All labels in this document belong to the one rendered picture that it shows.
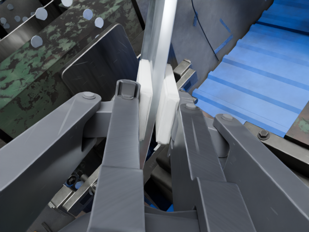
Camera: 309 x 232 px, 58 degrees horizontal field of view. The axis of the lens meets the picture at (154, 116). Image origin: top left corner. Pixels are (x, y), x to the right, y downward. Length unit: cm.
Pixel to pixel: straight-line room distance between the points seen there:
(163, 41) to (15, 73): 51
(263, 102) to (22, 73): 175
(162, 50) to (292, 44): 238
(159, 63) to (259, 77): 212
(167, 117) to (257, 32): 254
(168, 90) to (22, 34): 81
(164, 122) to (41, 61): 51
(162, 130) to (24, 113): 49
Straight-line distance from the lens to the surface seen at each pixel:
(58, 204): 68
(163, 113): 15
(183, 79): 75
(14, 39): 93
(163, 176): 53
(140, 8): 72
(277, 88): 221
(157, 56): 17
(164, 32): 17
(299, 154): 49
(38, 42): 58
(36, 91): 61
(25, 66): 65
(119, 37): 51
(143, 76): 17
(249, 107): 210
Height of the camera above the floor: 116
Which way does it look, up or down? 35 degrees down
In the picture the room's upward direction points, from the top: 119 degrees clockwise
